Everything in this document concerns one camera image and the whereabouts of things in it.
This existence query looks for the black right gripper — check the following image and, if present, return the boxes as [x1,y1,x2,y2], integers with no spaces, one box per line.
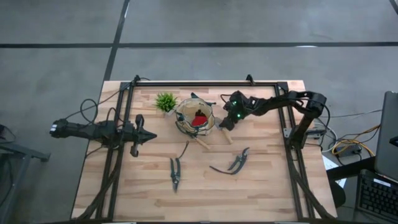
[219,91,249,131]

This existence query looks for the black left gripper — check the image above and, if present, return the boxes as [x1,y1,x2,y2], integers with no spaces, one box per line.
[124,114,157,157]

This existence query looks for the metal trowel wooden handle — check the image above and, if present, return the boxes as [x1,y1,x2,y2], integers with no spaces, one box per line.
[192,136,211,151]
[214,117,234,145]

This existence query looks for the red gardening glove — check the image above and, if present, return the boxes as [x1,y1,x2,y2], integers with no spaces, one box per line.
[191,109,209,127]

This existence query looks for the dark pruning shears with strap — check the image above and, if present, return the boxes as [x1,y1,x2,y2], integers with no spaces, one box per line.
[209,147,251,175]
[169,140,190,194]

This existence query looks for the beige canvas gardening bag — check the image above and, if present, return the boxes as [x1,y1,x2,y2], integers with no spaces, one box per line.
[174,92,217,138]

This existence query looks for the small green potted plant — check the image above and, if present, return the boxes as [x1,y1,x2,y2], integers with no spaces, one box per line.
[154,92,178,117]

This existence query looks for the white paper sheet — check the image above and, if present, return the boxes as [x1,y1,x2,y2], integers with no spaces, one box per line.
[322,154,348,189]

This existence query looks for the grey power box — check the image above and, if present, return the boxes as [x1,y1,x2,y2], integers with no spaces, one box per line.
[337,144,363,158]

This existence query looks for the black round stool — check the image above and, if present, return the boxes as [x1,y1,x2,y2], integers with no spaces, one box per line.
[328,179,347,208]

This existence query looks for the black keyboard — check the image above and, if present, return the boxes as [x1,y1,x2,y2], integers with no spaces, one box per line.
[354,169,398,223]

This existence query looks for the black metal table frame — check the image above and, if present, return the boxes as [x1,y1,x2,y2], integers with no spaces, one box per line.
[71,73,338,223]

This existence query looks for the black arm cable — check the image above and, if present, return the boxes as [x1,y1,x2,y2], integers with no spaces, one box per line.
[63,76,152,125]

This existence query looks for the yellow cable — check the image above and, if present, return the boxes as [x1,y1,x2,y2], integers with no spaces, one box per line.
[331,124,382,157]

